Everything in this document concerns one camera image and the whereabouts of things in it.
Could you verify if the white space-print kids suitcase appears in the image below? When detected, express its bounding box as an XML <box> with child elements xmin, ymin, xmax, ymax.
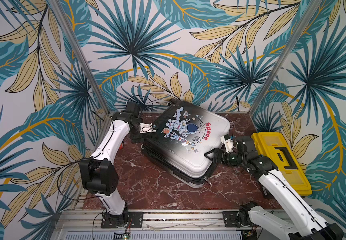
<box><xmin>142</xmin><ymin>99</ymin><xmax>231</xmax><ymax>188</ymax></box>

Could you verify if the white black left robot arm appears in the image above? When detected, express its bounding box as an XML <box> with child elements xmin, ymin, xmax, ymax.
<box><xmin>79</xmin><ymin>102</ymin><xmax>144</xmax><ymax>227</ymax></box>

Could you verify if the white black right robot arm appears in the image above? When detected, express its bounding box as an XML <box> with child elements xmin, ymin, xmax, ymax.
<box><xmin>204</xmin><ymin>136</ymin><xmax>344</xmax><ymax>240</ymax></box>

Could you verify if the yellow black plastic toolbox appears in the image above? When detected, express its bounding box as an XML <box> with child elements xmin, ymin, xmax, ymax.
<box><xmin>252</xmin><ymin>132</ymin><xmax>312</xmax><ymax>197</ymax></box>

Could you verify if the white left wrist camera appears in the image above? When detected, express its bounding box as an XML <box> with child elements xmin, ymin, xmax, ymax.
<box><xmin>139</xmin><ymin>123</ymin><xmax>157</xmax><ymax>134</ymax></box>

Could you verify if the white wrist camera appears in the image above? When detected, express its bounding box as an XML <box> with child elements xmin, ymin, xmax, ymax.
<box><xmin>139</xmin><ymin>123</ymin><xmax>157</xmax><ymax>134</ymax></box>
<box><xmin>221</xmin><ymin>135</ymin><xmax>235</xmax><ymax>153</ymax></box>

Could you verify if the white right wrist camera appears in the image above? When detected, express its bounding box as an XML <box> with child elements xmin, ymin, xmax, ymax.
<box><xmin>221</xmin><ymin>135</ymin><xmax>235</xmax><ymax>153</ymax></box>

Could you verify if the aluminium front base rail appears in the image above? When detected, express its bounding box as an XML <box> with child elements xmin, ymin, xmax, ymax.
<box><xmin>50</xmin><ymin>209</ymin><xmax>311</xmax><ymax>240</ymax></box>

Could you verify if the left aluminium corner post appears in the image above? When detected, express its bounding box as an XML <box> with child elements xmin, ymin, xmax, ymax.
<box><xmin>49</xmin><ymin>0</ymin><xmax>110</xmax><ymax>116</ymax></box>

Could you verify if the aluminium corner post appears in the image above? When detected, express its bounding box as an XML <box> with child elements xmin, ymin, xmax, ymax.
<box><xmin>249</xmin><ymin>0</ymin><xmax>322</xmax><ymax>117</ymax></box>
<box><xmin>49</xmin><ymin>0</ymin><xmax>110</xmax><ymax>116</ymax></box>

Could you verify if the right aluminium corner post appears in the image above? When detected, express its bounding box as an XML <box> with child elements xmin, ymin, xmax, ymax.
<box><xmin>249</xmin><ymin>0</ymin><xmax>322</xmax><ymax>117</ymax></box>

